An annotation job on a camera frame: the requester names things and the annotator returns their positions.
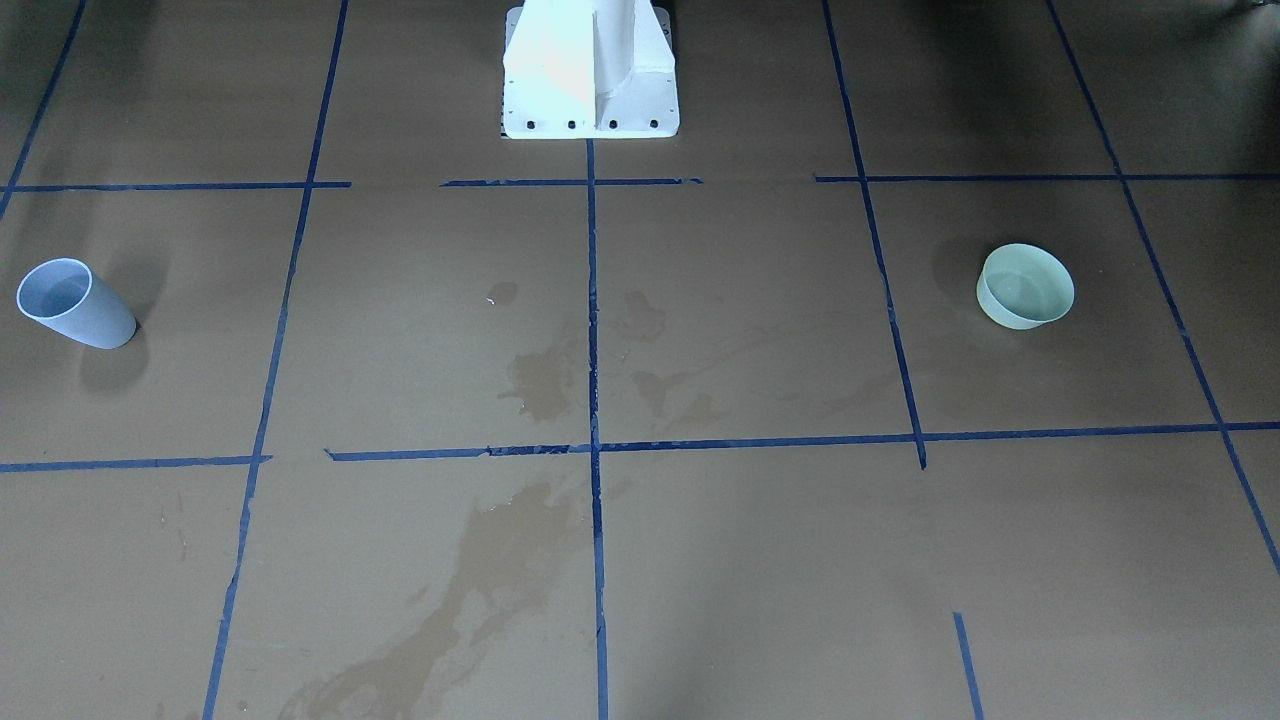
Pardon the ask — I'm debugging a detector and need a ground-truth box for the pale green plastic bowl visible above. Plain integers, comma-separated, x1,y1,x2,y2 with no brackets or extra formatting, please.
975,243,1076,331

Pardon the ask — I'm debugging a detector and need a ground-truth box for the light blue plastic cup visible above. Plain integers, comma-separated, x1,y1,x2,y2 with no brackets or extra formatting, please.
15,258,138,348

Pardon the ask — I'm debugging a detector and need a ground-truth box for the white camera stand base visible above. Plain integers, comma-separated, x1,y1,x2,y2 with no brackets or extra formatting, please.
500,1,681,140

